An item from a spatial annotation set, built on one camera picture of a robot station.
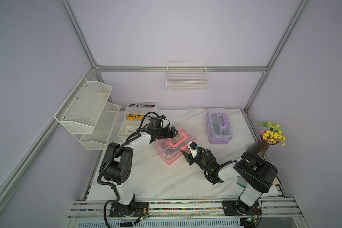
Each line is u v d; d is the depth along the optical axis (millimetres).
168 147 878
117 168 480
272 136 744
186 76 934
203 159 691
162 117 864
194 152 763
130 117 1042
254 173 480
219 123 1016
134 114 1042
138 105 1075
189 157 780
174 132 849
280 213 734
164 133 826
